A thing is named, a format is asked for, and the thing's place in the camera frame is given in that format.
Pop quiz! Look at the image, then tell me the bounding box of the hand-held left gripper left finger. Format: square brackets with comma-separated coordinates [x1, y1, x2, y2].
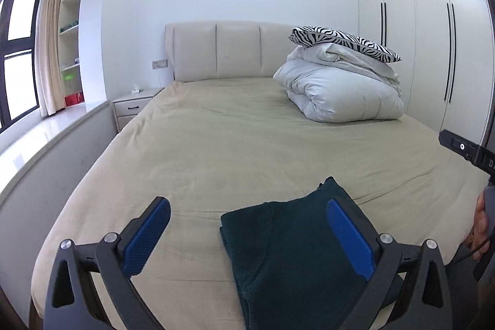
[44, 196, 173, 330]

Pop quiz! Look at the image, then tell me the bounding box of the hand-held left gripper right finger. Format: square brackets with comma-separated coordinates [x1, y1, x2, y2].
[326, 197, 454, 330]

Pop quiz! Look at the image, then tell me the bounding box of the dark teal knit sweater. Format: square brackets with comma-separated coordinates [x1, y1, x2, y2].
[220, 176, 403, 330]

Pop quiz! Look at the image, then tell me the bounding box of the person's right hand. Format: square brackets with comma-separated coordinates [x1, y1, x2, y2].
[466, 194, 489, 260]

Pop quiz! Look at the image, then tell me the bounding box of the white wardrobe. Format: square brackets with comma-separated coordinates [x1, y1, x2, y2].
[354, 0, 490, 145]

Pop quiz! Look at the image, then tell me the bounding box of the bed with beige sheet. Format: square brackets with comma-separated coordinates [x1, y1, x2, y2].
[30, 77, 492, 330]

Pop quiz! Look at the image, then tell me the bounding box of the white folded duvet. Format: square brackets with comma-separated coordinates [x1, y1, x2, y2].
[273, 44, 405, 123]

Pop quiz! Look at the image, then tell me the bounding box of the white nightstand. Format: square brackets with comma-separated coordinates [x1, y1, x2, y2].
[112, 87, 165, 131]

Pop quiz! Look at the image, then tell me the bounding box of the white window ledge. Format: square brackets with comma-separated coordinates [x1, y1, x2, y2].
[0, 100, 118, 319]

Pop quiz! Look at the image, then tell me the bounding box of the zebra print pillow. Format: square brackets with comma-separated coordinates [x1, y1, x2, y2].
[288, 26, 402, 63]

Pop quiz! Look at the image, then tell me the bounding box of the black framed window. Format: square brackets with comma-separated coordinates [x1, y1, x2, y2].
[0, 0, 41, 130]

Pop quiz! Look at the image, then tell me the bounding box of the cream padded headboard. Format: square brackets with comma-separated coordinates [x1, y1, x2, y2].
[164, 21, 306, 83]

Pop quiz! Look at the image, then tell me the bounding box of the white open shelf unit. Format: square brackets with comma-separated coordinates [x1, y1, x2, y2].
[57, 0, 89, 108]

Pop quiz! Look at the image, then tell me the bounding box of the beige curtain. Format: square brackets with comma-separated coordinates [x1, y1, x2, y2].
[35, 0, 66, 117]

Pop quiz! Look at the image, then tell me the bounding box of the black cable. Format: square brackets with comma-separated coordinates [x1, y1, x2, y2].
[445, 243, 480, 271]

